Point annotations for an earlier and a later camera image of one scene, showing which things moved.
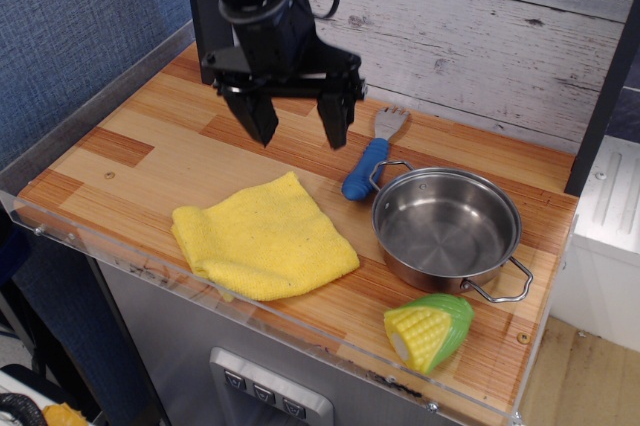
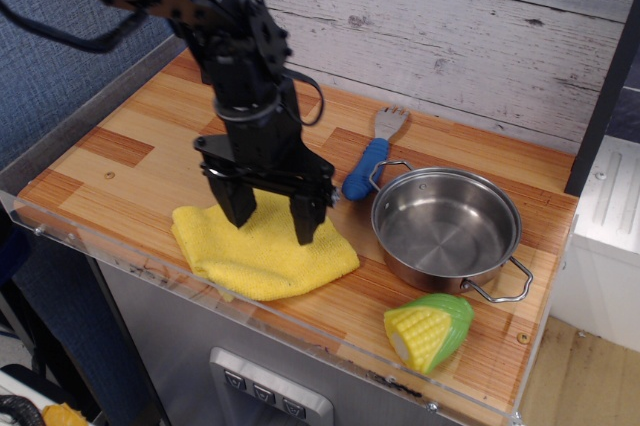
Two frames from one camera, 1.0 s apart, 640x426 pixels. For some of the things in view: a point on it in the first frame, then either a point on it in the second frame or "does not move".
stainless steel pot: (446, 230) does not move
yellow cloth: (263, 243) does not move
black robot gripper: (278, 52) → (266, 151)
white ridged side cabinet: (597, 288) does not move
